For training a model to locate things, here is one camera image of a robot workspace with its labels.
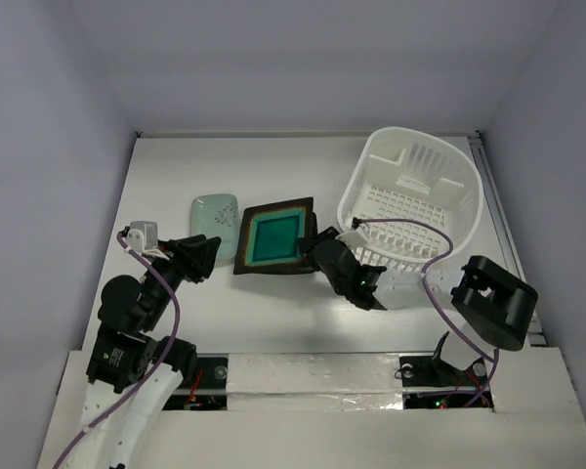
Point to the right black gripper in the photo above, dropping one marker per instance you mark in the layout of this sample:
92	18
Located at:
323	249

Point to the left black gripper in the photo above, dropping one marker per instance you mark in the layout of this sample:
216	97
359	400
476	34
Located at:
194	254

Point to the black plain plate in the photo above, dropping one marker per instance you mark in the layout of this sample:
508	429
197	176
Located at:
273	239

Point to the light green speckled plate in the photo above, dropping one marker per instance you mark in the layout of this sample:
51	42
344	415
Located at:
217	215

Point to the black floral plate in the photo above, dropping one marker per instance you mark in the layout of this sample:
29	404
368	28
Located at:
312	225

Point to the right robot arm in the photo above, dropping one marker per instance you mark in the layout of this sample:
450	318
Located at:
486	308

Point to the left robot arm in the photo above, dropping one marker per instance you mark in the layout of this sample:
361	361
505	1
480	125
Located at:
137	360

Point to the white plastic dish rack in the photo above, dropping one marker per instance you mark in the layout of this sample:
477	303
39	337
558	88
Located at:
416	195

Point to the foil covered front board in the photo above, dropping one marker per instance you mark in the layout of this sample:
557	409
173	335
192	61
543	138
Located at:
535	422

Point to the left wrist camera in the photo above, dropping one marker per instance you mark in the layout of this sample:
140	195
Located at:
142	236

